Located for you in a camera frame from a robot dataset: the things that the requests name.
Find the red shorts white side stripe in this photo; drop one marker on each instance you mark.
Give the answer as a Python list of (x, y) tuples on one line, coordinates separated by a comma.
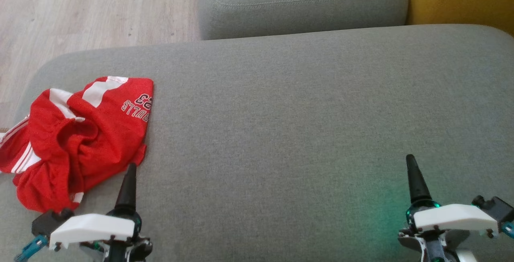
[(116, 133)]

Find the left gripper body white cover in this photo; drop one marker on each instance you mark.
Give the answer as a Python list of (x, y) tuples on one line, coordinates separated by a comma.
[(92, 228)]

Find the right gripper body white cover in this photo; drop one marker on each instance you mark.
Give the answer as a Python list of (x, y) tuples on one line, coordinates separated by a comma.
[(453, 217)]

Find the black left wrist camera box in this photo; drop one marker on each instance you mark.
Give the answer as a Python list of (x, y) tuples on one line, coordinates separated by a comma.
[(46, 224)]

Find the large grey sofa chaise cushion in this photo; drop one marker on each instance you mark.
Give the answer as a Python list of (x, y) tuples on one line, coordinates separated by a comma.
[(281, 133)]

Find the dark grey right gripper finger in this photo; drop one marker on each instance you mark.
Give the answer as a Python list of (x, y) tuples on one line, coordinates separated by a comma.
[(416, 181)]

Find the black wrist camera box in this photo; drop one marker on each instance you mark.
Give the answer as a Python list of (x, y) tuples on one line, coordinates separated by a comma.
[(498, 209), (46, 224)]

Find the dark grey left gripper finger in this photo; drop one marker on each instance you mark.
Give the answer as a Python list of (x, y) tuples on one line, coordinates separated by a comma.
[(126, 191)]

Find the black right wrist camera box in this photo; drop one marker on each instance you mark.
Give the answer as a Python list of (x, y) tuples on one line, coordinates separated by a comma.
[(498, 209)]

